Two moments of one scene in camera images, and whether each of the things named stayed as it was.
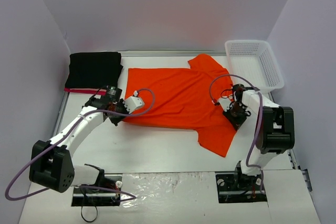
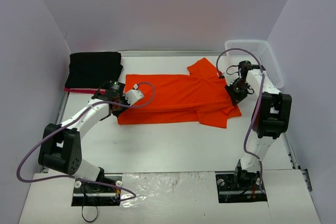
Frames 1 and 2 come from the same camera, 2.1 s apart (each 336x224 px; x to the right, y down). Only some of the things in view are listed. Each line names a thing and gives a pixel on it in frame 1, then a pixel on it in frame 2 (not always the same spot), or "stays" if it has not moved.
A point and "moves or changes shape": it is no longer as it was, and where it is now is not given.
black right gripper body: (234, 118) to (234, 94)
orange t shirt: (184, 98) moves or changes shape
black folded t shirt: (94, 69) stays
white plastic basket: (254, 61) stays
